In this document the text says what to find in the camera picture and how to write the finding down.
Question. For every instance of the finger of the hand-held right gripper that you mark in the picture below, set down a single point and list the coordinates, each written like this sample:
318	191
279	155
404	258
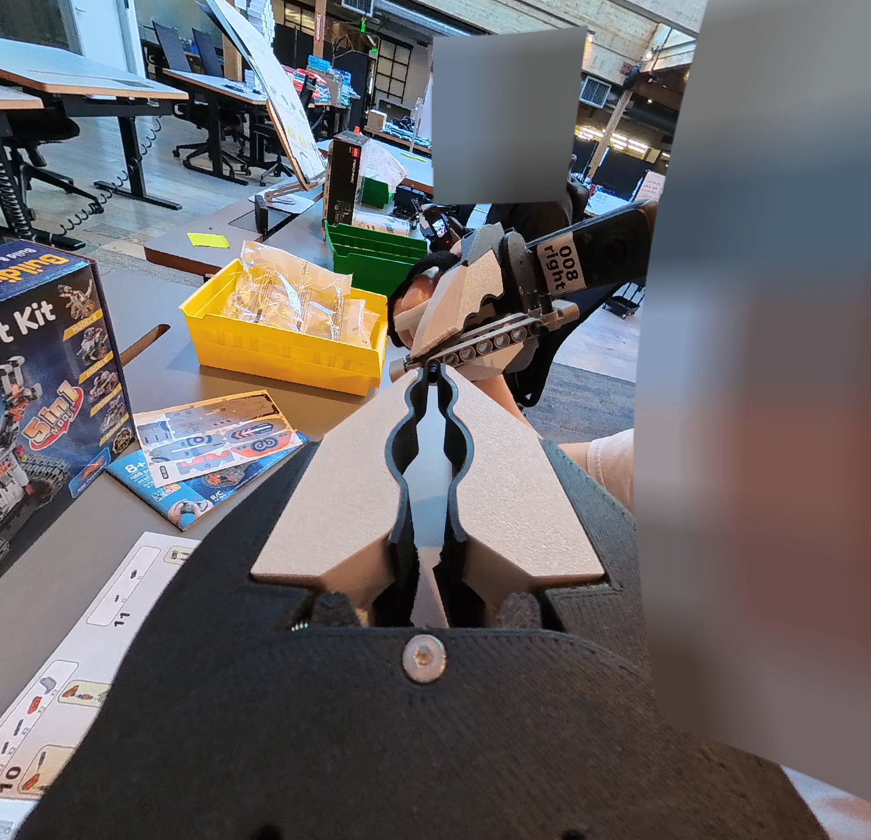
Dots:
486	365
463	288

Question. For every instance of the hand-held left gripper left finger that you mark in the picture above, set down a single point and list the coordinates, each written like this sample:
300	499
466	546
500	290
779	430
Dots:
333	513

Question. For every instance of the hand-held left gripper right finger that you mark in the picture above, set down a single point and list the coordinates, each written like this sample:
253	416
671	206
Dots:
524	513

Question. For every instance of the light grey holed beam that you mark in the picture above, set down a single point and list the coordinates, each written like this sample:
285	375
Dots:
490	341

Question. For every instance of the black connector pin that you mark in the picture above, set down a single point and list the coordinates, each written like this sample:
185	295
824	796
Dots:
433	371

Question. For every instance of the person's right forearm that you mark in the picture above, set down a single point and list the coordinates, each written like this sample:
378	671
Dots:
514	401

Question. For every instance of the wood-edged neighbouring desk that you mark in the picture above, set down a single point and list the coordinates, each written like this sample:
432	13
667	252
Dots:
170	249

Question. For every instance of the empty office desk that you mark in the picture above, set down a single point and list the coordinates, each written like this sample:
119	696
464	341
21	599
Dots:
81	77

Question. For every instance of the person's right hand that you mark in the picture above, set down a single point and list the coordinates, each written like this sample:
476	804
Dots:
412	295

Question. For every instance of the green bin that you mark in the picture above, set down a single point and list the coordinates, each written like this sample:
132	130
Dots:
374	258

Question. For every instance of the small green box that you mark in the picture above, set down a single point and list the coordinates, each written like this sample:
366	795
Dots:
374	192

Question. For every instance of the sticker sheet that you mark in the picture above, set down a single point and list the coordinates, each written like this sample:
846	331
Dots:
218	438

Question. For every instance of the blue cover booklet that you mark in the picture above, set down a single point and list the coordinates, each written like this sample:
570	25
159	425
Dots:
184	503

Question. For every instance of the yellow bag bin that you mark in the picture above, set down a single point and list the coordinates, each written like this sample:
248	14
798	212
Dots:
286	363

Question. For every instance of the black product box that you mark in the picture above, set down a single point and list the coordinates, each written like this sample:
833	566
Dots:
343	180

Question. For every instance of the pile of clear plastic bags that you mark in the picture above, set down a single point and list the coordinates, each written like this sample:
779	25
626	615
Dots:
292	302

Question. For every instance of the yellow sticky note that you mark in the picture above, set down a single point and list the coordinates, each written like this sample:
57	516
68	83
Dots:
207	239

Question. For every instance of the tilted instruction board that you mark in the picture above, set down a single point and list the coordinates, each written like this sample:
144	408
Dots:
272	84

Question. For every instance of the open instruction booklet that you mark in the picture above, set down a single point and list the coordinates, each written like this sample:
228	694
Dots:
75	649

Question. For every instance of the blue robot kit box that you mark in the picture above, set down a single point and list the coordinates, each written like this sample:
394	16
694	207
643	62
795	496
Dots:
47	377

